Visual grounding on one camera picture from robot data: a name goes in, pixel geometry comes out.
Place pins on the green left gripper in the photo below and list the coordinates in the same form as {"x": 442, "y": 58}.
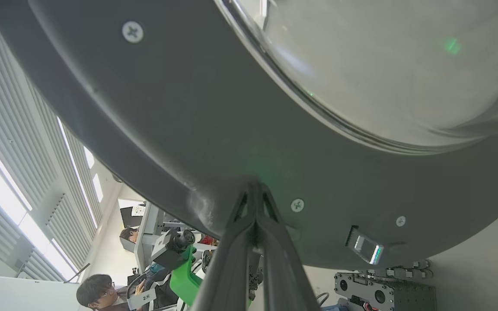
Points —
{"x": 185, "y": 280}

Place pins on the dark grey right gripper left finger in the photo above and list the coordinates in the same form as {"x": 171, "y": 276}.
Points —
{"x": 231, "y": 259}

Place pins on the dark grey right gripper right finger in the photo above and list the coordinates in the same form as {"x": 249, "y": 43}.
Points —
{"x": 281, "y": 268}

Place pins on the dark grey glass washer door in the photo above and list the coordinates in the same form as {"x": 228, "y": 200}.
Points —
{"x": 180, "y": 129}

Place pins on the person with dark hair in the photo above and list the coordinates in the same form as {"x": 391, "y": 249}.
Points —
{"x": 129, "y": 234}

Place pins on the person with black hair and glasses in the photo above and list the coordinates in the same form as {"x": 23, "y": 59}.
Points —
{"x": 97, "y": 293}

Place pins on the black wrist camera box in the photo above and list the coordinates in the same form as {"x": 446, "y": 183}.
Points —
{"x": 170, "y": 252}

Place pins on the grey robot head camera unit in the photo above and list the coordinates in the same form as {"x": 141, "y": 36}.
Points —
{"x": 387, "y": 293}

